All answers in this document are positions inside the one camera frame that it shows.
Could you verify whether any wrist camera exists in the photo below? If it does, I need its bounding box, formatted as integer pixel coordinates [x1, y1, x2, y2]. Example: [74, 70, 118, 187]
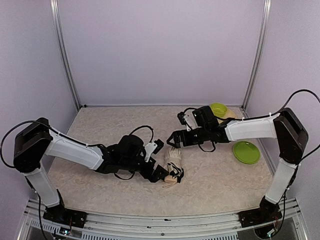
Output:
[144, 139, 164, 162]
[177, 111, 198, 132]

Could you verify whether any beige round plate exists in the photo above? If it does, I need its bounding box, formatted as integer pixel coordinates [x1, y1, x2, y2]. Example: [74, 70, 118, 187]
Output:
[217, 109, 237, 124]

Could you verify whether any green plastic bowl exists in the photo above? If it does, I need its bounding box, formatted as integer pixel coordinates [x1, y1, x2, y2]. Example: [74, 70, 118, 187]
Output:
[210, 102, 228, 118]

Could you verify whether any right corner aluminium post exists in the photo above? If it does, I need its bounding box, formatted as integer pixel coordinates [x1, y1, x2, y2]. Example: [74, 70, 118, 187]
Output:
[241, 0, 272, 111]

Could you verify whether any corner aluminium post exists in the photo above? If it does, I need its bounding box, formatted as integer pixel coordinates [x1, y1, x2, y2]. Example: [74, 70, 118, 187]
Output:
[50, 0, 82, 111]
[241, 0, 272, 111]

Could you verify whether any green flat plate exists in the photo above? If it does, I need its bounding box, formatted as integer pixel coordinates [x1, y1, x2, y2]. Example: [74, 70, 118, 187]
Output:
[232, 141, 261, 165]

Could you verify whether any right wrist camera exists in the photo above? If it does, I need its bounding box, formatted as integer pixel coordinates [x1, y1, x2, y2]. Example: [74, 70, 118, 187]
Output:
[177, 111, 198, 132]

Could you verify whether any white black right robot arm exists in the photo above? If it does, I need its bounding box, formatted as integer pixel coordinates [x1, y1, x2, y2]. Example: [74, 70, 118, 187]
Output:
[166, 105, 309, 205]

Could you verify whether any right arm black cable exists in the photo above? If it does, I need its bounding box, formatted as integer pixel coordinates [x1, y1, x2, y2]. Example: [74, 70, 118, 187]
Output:
[277, 89, 320, 161]

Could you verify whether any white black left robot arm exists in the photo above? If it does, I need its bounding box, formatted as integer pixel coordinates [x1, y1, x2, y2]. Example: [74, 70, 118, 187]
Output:
[13, 117, 169, 209]

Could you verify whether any left corner aluminium post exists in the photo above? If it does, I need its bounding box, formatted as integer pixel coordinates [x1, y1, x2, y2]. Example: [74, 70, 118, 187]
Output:
[50, 0, 82, 111]

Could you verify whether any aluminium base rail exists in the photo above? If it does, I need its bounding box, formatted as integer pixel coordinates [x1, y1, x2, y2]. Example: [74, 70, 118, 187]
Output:
[15, 198, 309, 240]

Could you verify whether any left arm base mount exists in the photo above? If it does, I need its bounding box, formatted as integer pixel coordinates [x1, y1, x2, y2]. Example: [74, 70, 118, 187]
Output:
[43, 208, 87, 229]

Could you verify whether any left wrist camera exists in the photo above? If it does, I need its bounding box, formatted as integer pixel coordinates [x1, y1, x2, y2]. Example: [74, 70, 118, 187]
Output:
[144, 139, 164, 162]

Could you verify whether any beige folding umbrella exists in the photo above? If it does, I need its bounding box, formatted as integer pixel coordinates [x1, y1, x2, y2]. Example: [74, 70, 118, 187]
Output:
[163, 147, 185, 189]

